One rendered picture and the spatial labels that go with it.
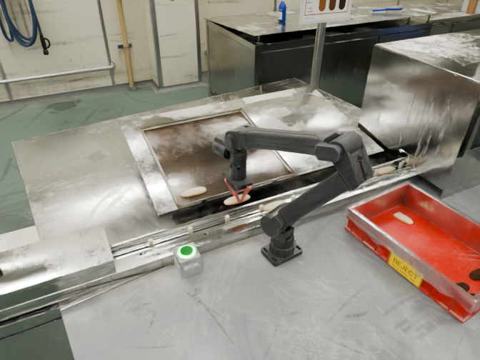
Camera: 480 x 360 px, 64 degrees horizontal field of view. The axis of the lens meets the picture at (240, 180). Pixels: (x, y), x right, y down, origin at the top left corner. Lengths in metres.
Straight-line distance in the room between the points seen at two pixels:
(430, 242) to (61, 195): 1.40
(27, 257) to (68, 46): 3.71
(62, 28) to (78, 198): 3.30
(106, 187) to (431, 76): 1.35
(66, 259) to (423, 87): 1.41
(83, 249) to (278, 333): 0.62
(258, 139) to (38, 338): 0.89
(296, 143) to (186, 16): 3.79
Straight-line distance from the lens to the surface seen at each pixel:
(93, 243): 1.28
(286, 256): 1.29
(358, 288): 1.27
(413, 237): 1.50
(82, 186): 1.73
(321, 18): 2.32
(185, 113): 1.86
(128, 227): 1.46
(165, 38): 4.68
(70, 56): 4.85
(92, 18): 4.79
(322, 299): 1.22
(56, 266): 1.25
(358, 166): 0.96
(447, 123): 1.65
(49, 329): 1.37
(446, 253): 1.49
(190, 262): 1.21
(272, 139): 1.09
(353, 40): 3.65
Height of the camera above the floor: 1.76
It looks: 35 degrees down
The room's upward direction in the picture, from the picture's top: 1 degrees clockwise
